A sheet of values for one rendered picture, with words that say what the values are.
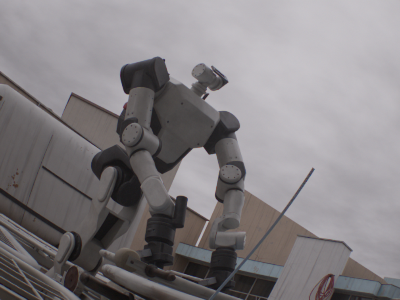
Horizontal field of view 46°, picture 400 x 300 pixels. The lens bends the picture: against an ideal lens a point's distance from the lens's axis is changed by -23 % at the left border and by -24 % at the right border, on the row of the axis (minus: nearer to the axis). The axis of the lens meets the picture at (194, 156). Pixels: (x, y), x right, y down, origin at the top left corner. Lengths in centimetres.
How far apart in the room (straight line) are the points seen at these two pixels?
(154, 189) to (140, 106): 32
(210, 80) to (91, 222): 70
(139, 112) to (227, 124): 43
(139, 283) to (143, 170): 126
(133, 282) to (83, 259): 160
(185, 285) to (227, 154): 89
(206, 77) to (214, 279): 75
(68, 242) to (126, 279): 158
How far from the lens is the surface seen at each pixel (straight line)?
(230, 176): 209
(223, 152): 220
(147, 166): 186
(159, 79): 203
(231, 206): 204
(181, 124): 210
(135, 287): 62
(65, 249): 221
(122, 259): 129
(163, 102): 206
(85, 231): 221
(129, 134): 190
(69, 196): 917
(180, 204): 177
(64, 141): 911
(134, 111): 196
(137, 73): 204
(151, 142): 192
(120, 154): 220
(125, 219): 220
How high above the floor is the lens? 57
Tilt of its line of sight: 14 degrees up
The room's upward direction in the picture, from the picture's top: 23 degrees clockwise
